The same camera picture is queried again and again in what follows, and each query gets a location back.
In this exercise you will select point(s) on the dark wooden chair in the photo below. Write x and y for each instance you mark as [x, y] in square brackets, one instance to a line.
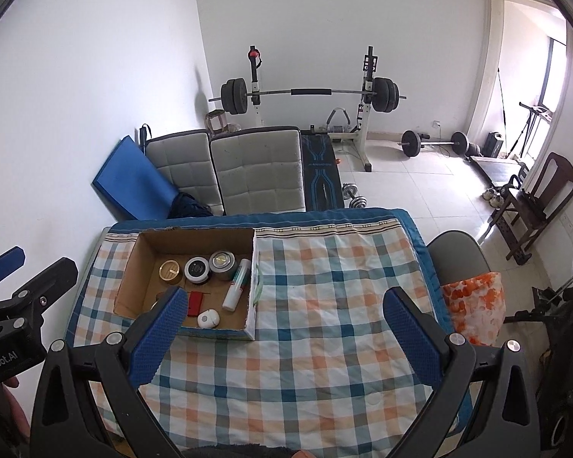
[549, 200]

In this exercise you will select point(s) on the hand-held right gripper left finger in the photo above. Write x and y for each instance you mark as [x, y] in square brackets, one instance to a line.
[156, 341]

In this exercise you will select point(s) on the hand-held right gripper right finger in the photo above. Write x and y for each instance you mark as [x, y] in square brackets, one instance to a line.
[410, 338]

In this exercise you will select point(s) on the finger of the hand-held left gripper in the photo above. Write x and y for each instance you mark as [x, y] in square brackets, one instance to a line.
[52, 279]
[5, 262]

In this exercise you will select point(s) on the chrome dumbbell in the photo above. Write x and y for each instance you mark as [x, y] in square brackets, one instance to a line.
[355, 195]

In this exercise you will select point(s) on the small grey cushion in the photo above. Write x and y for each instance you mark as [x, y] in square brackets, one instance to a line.
[181, 167]

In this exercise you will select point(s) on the white barbell rack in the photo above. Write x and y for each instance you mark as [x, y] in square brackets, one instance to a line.
[365, 119]

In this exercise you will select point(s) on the kettlebells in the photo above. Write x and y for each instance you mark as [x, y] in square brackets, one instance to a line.
[494, 198]

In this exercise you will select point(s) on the person's left hand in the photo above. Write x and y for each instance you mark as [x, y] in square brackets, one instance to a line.
[16, 412]

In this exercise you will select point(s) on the dark equipment pile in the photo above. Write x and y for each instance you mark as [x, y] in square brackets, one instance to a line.
[563, 343]

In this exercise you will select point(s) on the black floor mat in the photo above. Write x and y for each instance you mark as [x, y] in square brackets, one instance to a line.
[499, 169]

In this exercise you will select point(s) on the red box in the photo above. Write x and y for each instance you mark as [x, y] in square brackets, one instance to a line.
[196, 304]

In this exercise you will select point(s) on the blue foam mat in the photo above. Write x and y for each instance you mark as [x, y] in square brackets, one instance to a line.
[129, 181]

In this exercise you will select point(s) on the short barbell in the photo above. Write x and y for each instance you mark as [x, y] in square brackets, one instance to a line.
[432, 143]

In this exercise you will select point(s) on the black speaker box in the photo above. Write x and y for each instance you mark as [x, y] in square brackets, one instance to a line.
[495, 144]

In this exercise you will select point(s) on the large grey cushion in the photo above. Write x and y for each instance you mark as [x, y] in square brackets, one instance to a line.
[258, 171]

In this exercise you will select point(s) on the silver round tin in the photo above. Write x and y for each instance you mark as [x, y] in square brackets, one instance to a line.
[222, 261]

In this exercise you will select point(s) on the grey folding chair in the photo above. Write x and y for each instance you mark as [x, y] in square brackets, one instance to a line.
[458, 253]

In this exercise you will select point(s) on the orange and white cloth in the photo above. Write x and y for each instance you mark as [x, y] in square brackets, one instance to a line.
[472, 310]

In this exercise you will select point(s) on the printed cardboard box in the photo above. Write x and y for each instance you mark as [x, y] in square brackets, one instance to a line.
[138, 286]

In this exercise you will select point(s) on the white tube bottle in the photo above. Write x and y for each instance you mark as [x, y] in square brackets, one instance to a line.
[234, 291]

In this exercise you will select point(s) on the long barbell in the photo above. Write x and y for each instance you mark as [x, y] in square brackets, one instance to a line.
[310, 91]

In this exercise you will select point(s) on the gold round tin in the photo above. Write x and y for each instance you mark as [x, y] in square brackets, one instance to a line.
[171, 272]

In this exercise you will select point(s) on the white round jar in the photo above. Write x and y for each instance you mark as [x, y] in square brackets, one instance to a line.
[196, 269]

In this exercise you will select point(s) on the dark blue cloth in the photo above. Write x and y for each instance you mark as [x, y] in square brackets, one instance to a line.
[188, 207]

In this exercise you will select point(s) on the white oval case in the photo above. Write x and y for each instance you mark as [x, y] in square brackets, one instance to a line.
[208, 318]

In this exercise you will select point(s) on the wooden stool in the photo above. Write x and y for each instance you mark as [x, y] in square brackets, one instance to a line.
[217, 121]

